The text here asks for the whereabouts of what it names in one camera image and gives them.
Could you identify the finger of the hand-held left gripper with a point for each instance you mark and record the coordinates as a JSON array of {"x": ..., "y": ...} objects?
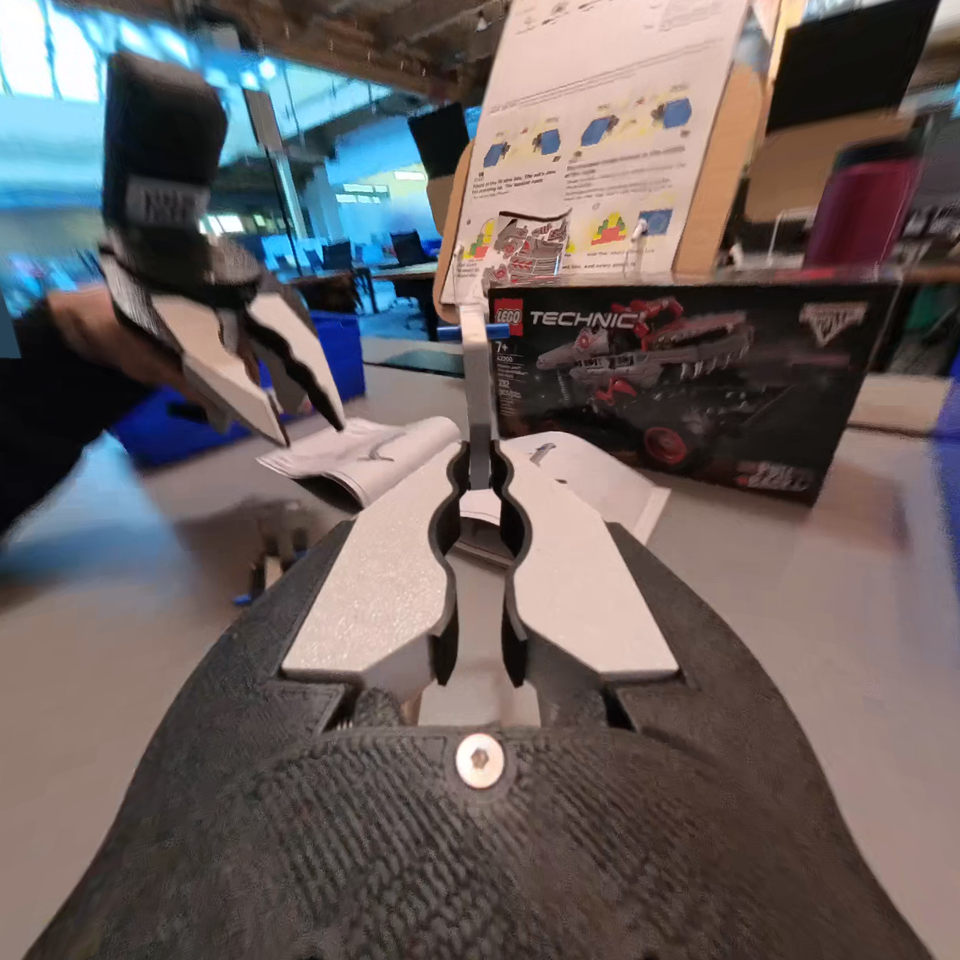
[
  {"x": 289, "y": 330},
  {"x": 217, "y": 360}
]

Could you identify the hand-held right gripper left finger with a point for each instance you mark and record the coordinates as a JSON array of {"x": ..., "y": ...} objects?
[{"x": 375, "y": 585}]

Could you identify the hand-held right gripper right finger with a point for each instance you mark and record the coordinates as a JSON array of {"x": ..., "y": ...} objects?
[{"x": 585, "y": 592}]

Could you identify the grey toy gear black beam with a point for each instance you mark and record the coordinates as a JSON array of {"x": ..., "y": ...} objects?
[{"x": 274, "y": 559}]

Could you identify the grey toy beam blue pins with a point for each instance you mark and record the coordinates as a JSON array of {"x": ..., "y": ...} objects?
[{"x": 480, "y": 375}]

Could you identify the person's left forearm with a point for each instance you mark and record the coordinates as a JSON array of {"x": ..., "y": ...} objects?
[{"x": 52, "y": 420}]

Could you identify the grey desk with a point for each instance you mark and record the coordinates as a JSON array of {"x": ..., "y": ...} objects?
[{"x": 787, "y": 600}]

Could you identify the person's left hand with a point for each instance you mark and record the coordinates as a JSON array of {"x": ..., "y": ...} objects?
[{"x": 97, "y": 337}]

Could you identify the blue plastic bin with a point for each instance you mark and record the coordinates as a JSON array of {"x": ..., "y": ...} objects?
[{"x": 330, "y": 352}]

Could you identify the background wooden table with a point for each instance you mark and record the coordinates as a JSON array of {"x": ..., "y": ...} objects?
[{"x": 360, "y": 281}]

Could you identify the open instruction booklet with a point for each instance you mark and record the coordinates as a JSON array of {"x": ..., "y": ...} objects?
[{"x": 390, "y": 457}]

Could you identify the black toy set box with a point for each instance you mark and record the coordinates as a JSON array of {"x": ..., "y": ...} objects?
[{"x": 712, "y": 382}]

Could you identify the grey sticker sheet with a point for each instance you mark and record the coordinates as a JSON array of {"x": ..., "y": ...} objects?
[{"x": 529, "y": 244}]

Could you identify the printed instruction sheet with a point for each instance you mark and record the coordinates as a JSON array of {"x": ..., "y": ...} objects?
[{"x": 600, "y": 127}]

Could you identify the blue blurred object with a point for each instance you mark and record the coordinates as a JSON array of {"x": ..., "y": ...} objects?
[{"x": 946, "y": 457}]

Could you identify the instruction sheet on cardboard stand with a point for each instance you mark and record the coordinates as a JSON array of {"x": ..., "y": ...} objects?
[{"x": 724, "y": 187}]

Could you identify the maroon bottle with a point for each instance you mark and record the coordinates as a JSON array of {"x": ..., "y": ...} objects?
[{"x": 862, "y": 214}]

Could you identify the brown cardboard box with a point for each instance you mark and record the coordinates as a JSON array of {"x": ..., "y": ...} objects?
[{"x": 810, "y": 169}]

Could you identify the large black screen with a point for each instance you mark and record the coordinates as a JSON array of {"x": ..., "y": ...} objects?
[{"x": 847, "y": 60}]

